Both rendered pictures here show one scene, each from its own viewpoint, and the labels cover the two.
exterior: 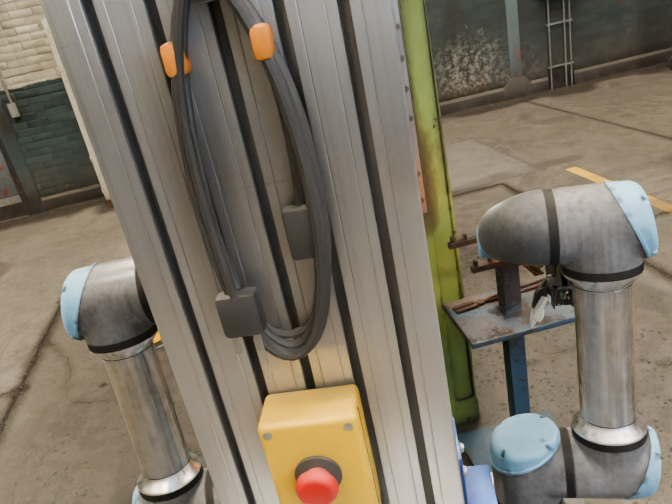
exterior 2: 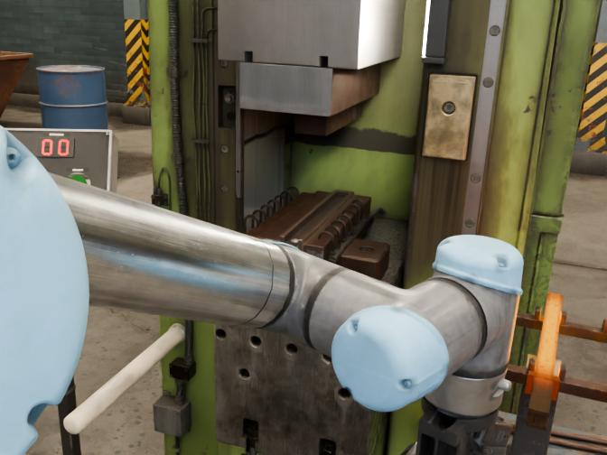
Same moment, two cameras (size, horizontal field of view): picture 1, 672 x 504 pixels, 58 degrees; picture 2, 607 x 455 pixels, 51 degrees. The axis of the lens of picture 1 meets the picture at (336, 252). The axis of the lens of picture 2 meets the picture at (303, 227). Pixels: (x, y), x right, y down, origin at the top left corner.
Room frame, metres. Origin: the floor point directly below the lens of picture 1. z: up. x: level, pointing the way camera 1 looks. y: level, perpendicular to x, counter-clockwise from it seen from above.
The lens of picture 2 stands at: (0.72, -0.60, 1.48)
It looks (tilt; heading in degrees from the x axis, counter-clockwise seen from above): 19 degrees down; 26
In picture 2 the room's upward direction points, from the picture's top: 2 degrees clockwise
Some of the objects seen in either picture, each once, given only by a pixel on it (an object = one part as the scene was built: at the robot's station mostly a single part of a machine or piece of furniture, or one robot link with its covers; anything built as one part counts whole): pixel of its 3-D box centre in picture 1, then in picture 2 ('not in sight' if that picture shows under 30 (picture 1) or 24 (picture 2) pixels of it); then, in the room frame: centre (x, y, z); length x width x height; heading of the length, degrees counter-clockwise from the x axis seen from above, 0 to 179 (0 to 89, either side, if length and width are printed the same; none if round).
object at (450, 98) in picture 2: not in sight; (448, 117); (2.04, -0.27, 1.27); 0.09 x 0.02 x 0.17; 97
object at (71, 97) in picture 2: not in sight; (75, 117); (4.92, 3.83, 0.44); 0.59 x 0.59 x 0.88
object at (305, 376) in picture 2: not in sight; (328, 323); (2.09, -0.01, 0.69); 0.56 x 0.38 x 0.45; 7
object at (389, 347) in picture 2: not in sight; (391, 335); (1.16, -0.47, 1.23); 0.11 x 0.11 x 0.08; 74
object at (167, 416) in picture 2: not in sight; (172, 414); (1.93, 0.39, 0.36); 0.09 x 0.07 x 0.12; 97
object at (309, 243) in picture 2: not in sight; (311, 226); (2.07, 0.05, 0.96); 0.42 x 0.20 x 0.09; 7
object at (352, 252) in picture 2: not in sight; (365, 262); (1.95, -0.15, 0.95); 0.12 x 0.08 x 0.06; 7
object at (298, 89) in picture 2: not in sight; (317, 79); (2.07, 0.05, 1.32); 0.42 x 0.20 x 0.10; 7
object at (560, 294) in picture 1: (562, 278); (450, 454); (1.24, -0.51, 1.07); 0.09 x 0.08 x 0.12; 172
